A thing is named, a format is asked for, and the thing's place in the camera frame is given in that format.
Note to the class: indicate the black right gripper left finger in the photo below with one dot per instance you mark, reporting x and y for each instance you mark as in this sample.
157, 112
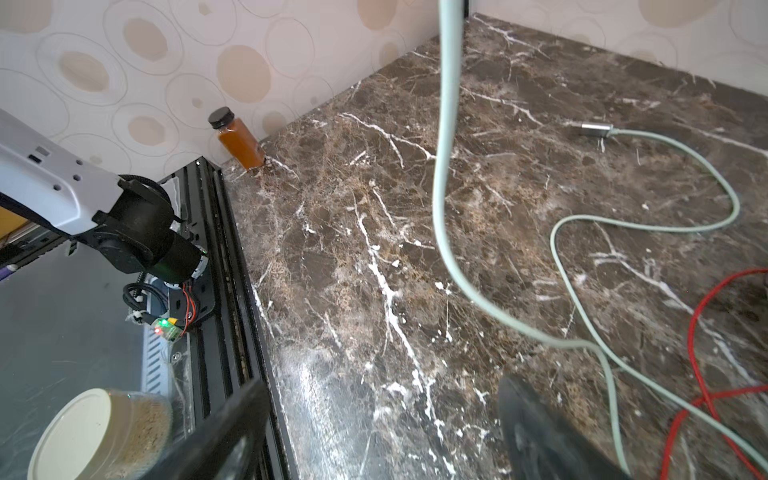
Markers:
227, 445

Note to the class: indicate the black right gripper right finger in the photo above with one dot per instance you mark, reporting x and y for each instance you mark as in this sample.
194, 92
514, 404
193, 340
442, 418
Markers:
541, 443

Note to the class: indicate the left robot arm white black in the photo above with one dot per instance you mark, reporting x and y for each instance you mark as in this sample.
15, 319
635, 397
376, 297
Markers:
127, 218

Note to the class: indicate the cream lid jar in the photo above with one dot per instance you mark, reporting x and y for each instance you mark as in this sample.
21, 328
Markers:
103, 434

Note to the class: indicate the amber bottle black cap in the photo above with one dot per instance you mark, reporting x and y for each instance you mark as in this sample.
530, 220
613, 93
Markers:
236, 138

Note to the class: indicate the black mounting base rail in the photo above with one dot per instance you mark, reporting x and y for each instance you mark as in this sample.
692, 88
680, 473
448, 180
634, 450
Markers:
202, 340

